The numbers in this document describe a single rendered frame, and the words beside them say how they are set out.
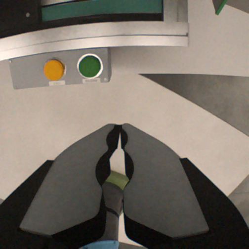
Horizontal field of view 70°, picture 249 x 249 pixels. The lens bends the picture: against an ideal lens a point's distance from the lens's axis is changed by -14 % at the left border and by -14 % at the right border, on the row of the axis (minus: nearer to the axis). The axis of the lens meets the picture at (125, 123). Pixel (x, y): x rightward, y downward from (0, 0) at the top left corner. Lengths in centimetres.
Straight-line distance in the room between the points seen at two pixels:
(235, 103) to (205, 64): 117
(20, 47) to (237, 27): 50
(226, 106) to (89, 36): 138
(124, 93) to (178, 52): 16
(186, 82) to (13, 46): 121
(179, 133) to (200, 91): 96
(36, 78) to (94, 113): 19
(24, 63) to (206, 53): 41
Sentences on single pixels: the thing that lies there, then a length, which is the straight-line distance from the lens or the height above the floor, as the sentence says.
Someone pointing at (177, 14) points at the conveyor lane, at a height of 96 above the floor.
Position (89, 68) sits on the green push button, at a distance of 38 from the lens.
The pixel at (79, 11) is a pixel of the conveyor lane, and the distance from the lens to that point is 40.
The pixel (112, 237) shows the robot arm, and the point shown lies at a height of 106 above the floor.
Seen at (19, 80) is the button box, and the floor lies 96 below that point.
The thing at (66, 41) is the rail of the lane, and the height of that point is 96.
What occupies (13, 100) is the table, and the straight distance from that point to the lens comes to 60.
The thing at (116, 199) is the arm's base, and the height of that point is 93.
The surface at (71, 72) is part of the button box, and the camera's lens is 40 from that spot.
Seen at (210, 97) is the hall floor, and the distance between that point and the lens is 155.
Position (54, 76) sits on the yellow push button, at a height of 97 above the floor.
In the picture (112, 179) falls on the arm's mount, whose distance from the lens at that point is 63.
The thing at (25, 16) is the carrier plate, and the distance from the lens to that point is 41.
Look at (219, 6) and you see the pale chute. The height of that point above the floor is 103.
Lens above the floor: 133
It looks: 62 degrees down
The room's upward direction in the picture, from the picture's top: 179 degrees counter-clockwise
